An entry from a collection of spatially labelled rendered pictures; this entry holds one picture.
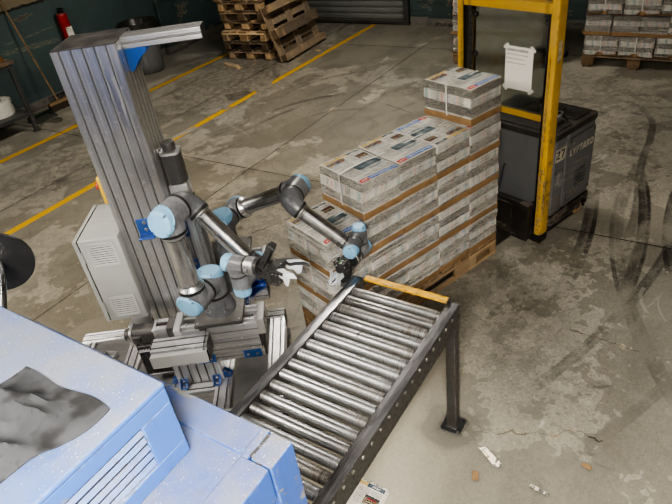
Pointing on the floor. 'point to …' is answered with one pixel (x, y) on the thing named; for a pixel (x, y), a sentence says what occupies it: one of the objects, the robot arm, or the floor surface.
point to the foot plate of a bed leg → (452, 427)
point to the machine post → (278, 465)
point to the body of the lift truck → (583, 136)
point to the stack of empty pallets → (247, 28)
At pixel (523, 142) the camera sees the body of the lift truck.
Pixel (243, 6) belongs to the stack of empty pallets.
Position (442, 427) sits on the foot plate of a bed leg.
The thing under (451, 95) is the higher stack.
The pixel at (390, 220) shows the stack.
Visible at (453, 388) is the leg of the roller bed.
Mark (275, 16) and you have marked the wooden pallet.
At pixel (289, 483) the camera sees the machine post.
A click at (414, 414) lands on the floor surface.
